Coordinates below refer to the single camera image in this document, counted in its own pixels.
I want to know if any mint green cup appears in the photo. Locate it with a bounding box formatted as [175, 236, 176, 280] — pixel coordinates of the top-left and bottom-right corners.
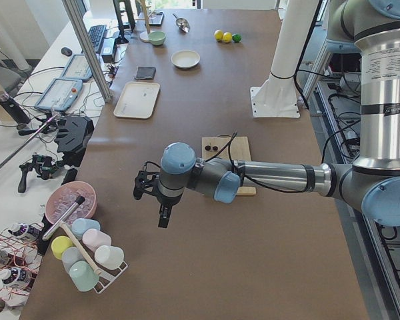
[69, 261, 99, 292]

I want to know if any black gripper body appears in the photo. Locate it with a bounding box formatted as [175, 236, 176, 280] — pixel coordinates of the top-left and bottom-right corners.
[133, 170, 159, 200]

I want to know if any metal scoop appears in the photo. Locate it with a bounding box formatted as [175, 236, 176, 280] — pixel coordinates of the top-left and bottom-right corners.
[173, 13, 191, 33]

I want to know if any cream rectangular tray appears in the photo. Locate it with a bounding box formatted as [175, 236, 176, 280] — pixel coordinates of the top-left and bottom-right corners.
[113, 81, 160, 119]

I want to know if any white cup rack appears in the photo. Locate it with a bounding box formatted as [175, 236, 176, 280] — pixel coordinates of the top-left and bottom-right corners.
[59, 223, 129, 295]

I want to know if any white cup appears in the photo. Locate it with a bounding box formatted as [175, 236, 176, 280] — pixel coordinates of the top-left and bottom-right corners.
[95, 245, 124, 270]

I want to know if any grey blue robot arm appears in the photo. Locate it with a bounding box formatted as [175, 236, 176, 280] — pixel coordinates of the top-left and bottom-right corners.
[133, 1, 400, 227]

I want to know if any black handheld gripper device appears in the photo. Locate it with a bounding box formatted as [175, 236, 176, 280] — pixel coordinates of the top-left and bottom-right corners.
[18, 153, 64, 193]

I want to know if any black keyboard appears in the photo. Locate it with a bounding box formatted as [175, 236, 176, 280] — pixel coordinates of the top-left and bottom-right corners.
[88, 25, 107, 53]

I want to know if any aluminium frame post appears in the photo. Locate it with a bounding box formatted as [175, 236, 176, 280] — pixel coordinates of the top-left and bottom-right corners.
[62, 0, 112, 103]

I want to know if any green lime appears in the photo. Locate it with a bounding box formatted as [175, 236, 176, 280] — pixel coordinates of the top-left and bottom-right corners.
[232, 33, 242, 43]

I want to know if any light green bowl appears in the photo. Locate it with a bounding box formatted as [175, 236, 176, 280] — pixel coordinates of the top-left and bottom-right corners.
[148, 31, 166, 46]

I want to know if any grey cup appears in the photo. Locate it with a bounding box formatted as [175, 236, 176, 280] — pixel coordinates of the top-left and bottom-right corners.
[61, 247, 85, 274]

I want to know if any yellow cup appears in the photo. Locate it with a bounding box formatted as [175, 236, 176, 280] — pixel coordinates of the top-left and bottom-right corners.
[51, 235, 74, 260]

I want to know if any yellow lemon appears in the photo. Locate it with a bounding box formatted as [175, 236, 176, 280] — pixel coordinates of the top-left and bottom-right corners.
[221, 32, 233, 43]
[214, 29, 224, 42]

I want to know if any blue teach pendant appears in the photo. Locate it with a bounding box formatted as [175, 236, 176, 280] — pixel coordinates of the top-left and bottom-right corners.
[61, 54, 93, 82]
[34, 77, 83, 112]

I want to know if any blue cup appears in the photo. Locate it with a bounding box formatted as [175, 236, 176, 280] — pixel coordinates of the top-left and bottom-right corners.
[71, 218, 101, 240]

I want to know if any pink cup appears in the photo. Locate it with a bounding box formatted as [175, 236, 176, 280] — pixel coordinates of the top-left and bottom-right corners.
[82, 228, 112, 252]

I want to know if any wooden cutting board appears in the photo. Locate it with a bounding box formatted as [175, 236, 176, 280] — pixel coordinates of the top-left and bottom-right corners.
[201, 135, 257, 197]

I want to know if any pink bowl with ice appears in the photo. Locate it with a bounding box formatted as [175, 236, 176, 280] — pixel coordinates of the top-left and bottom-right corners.
[45, 181, 97, 225]

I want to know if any black computer mouse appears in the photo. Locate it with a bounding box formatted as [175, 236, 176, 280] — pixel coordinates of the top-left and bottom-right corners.
[61, 47, 73, 57]

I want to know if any cream round plate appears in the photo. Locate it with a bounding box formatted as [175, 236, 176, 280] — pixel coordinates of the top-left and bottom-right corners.
[171, 50, 201, 69]

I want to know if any black plastic bracket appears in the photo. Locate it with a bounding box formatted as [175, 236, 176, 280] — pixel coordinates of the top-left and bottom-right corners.
[54, 116, 94, 167]

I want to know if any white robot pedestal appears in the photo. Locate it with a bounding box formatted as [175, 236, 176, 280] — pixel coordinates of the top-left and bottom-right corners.
[250, 0, 321, 118]

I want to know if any grey folded cloth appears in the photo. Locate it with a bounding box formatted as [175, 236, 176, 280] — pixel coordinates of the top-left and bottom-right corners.
[135, 66, 156, 80]

